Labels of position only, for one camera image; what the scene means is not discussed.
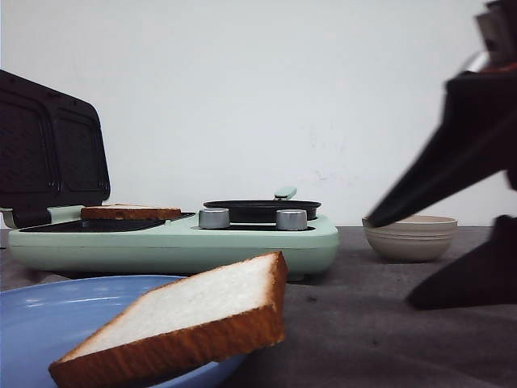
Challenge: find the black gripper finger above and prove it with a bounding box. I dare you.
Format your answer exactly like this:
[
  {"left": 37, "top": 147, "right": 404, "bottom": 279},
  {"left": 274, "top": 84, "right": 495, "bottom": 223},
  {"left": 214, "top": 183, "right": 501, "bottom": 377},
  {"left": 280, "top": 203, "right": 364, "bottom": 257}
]
[
  {"left": 367, "top": 76, "right": 516, "bottom": 226},
  {"left": 406, "top": 216, "right": 516, "bottom": 310}
]

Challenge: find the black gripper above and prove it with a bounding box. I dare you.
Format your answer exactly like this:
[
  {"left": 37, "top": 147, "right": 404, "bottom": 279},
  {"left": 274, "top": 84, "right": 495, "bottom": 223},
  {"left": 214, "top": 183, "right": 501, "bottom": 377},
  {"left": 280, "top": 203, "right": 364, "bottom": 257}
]
[{"left": 455, "top": 1, "right": 516, "bottom": 81}]

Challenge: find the toast bread slice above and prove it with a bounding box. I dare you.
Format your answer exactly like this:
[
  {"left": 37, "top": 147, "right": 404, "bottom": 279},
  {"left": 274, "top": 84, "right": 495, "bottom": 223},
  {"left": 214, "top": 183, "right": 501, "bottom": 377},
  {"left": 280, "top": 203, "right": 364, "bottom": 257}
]
[
  {"left": 81, "top": 204, "right": 182, "bottom": 220},
  {"left": 48, "top": 251, "right": 288, "bottom": 387}
]

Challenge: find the mint green breakfast maker base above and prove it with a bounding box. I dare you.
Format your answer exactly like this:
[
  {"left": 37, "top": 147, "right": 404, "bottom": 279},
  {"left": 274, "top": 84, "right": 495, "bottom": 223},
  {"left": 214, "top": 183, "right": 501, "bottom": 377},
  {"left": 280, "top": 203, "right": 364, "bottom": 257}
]
[{"left": 6, "top": 207, "right": 339, "bottom": 279}]

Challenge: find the beige ribbed ceramic bowl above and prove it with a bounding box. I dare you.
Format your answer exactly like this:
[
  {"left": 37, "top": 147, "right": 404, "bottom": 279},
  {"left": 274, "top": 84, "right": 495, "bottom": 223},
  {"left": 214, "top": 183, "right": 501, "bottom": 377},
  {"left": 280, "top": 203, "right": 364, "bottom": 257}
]
[{"left": 362, "top": 215, "right": 457, "bottom": 263}]

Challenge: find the grey table cloth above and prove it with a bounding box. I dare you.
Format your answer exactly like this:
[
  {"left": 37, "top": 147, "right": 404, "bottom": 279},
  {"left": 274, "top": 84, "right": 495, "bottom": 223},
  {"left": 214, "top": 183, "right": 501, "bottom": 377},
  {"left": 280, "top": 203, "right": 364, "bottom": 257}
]
[{"left": 0, "top": 226, "right": 517, "bottom": 388}]

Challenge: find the right silver control knob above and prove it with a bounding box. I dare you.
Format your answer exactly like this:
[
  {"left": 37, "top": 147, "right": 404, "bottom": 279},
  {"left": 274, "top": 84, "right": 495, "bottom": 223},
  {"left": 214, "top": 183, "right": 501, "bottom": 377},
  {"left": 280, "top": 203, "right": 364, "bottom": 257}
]
[{"left": 275, "top": 209, "right": 308, "bottom": 231}]

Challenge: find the silver control knob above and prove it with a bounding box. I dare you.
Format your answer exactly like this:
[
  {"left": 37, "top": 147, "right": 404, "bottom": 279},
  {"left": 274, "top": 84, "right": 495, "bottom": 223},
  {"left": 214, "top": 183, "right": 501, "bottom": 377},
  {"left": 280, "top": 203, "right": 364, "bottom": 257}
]
[
  {"left": 275, "top": 209, "right": 308, "bottom": 231},
  {"left": 198, "top": 208, "right": 230, "bottom": 230}
]

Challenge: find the left silver control knob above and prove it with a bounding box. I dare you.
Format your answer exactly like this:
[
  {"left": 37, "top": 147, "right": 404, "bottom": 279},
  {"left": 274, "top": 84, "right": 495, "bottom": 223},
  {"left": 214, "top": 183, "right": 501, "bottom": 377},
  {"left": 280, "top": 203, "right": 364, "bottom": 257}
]
[{"left": 198, "top": 208, "right": 230, "bottom": 230}]

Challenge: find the blue plastic plate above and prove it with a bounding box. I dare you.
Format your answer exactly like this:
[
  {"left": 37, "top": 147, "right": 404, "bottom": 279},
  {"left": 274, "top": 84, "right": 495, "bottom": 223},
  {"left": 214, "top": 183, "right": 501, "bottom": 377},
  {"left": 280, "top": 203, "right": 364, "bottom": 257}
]
[{"left": 0, "top": 274, "right": 247, "bottom": 388}]

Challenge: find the black frying pan green handle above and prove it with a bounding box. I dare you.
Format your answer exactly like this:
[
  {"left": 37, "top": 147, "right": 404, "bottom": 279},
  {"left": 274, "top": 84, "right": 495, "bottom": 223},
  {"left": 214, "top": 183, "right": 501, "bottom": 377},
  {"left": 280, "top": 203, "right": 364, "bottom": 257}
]
[{"left": 204, "top": 186, "right": 322, "bottom": 223}]

